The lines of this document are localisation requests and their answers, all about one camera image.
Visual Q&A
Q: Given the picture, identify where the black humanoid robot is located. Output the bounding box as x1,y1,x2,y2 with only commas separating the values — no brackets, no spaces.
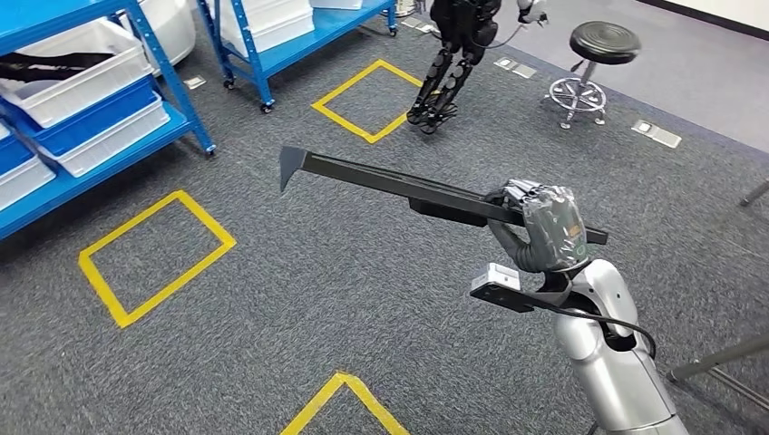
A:
407,0,550,134

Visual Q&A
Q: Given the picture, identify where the blue plastic crate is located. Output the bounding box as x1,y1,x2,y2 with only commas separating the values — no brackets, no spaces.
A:
0,74,159,159
0,134,34,175

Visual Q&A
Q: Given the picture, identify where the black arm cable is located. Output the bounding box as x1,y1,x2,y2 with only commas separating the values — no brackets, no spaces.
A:
540,303,657,362

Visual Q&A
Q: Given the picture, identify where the black stand leg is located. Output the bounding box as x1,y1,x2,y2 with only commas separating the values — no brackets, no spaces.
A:
667,335,769,415
740,179,769,208

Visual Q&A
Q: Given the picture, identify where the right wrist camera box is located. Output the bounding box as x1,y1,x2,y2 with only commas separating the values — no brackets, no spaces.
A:
469,263,572,314

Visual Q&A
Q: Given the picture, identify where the blue metal shelf rack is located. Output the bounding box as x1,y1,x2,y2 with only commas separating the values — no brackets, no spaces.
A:
195,0,399,114
0,0,218,241

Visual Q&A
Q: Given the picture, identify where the long black plastic part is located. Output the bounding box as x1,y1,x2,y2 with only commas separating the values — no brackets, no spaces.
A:
278,145,609,247

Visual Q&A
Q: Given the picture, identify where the white car body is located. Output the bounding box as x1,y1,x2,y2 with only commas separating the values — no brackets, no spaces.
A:
117,0,198,76

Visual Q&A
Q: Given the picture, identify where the black part in crate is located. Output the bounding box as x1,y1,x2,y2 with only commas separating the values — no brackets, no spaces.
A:
0,51,115,84

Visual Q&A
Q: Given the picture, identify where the black round seat stool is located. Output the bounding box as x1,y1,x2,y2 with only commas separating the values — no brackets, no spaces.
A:
545,21,642,131

